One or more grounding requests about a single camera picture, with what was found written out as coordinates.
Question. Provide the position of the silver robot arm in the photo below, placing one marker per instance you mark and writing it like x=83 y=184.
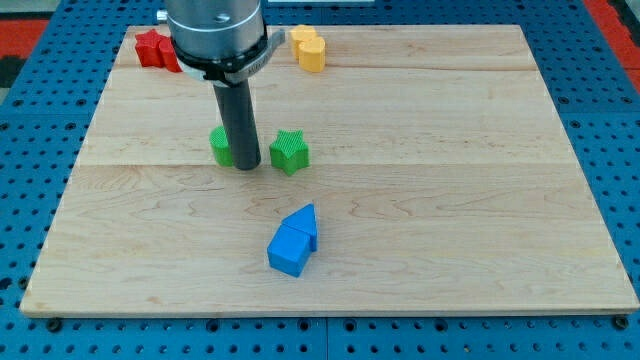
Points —
x=222 y=41

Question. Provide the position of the green star block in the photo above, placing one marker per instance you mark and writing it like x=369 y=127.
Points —
x=289 y=152

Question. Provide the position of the red star block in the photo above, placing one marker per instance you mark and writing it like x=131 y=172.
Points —
x=147 y=49

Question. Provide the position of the blue triangle block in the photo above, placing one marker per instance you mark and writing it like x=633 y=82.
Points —
x=305 y=220

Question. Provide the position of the blue cube block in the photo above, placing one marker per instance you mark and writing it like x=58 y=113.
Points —
x=289 y=250

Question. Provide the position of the green round block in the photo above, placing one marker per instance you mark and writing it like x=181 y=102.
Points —
x=220 y=147

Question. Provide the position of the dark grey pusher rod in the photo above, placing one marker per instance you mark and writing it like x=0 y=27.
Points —
x=237 y=115

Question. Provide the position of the wooden board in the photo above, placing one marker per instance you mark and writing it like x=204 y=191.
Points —
x=443 y=181

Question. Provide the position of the yellow heart block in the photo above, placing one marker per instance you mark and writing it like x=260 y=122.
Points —
x=312 y=55

